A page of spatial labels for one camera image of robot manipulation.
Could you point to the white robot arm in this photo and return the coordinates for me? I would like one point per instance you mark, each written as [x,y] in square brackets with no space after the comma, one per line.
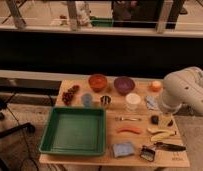
[183,86]

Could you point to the green bin behind window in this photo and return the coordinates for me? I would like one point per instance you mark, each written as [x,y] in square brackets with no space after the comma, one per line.
[101,22]

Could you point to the purple bowl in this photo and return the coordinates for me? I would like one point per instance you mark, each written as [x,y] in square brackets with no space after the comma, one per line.
[124,85]

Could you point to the orange bowl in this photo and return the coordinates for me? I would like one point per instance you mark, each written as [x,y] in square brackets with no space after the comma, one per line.
[97,82]

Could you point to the blue cloth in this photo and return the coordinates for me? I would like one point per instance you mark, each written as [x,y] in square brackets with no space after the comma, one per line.
[151,103]

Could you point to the yellow banana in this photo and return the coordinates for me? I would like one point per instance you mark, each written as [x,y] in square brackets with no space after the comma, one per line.
[160,134]

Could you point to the orange fruit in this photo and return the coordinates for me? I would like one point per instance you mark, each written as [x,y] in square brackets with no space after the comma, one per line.
[156,86]

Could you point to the orange carrot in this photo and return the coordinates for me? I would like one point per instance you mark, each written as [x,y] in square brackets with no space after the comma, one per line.
[135,130]

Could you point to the black-handled knife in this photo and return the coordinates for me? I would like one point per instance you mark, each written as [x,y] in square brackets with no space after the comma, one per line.
[169,147]

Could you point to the blue sponge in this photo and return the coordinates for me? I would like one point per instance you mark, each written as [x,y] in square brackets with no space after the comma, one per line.
[123,149]

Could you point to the blue plastic cup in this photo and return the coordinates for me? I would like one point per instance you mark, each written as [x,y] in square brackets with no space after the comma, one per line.
[87,100]

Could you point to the green plastic tray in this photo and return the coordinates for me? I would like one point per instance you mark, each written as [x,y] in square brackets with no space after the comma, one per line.
[75,131]

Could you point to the white plastic cup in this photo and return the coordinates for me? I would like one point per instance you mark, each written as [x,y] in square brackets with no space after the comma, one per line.
[132,101]

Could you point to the metal cup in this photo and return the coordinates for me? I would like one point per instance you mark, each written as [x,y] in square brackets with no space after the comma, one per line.
[105,101]

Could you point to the red grape bunch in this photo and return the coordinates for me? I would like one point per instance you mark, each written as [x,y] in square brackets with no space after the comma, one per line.
[67,96]

